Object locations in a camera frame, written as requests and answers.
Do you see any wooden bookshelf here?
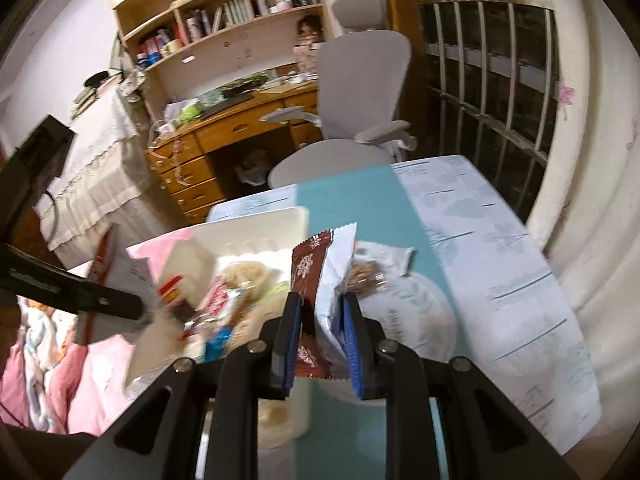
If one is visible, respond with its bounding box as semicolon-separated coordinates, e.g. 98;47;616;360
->
109;0;332;112

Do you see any white storage box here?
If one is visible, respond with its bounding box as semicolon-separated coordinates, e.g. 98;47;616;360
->
124;205;312;452

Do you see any pink blanket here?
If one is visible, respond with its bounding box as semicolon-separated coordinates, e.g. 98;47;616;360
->
0;294;137;437

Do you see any white curtain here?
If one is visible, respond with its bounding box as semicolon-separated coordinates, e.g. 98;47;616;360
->
524;0;640;411

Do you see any doll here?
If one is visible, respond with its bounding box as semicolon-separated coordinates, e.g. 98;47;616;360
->
294;14;327;77

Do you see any metal window grille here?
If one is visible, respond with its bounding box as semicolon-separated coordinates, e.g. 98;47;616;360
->
414;0;562;222

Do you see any blue white printed tablecloth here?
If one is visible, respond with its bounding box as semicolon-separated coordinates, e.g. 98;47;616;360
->
204;154;603;480

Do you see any black cable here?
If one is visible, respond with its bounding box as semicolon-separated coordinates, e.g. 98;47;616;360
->
36;189;64;252

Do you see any white office chair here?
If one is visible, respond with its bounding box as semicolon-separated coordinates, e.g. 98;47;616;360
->
266;0;419;192

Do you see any round rice cake packet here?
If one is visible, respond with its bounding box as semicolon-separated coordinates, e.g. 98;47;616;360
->
221;259;272;292

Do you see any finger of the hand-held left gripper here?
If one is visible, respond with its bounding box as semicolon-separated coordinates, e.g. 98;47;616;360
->
0;244;147;322

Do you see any blue candy wrapper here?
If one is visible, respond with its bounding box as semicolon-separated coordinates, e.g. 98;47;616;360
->
204;326;234;362

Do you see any red packet with barcode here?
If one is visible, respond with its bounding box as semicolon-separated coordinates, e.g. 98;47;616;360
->
74;222;157;347

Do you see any white nut snack packet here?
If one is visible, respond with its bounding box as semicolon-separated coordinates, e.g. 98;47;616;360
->
314;221;417;383

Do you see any wooden desk with drawers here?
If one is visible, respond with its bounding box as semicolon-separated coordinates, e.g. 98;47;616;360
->
144;79;327;227

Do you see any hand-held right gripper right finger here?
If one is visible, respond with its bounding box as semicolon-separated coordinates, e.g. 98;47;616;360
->
341;291;581;480

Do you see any brown snowflake snack packet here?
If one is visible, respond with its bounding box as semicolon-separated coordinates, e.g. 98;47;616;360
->
289;229;337;382

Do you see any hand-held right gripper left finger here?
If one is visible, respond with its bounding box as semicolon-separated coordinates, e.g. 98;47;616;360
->
62;291;304;480

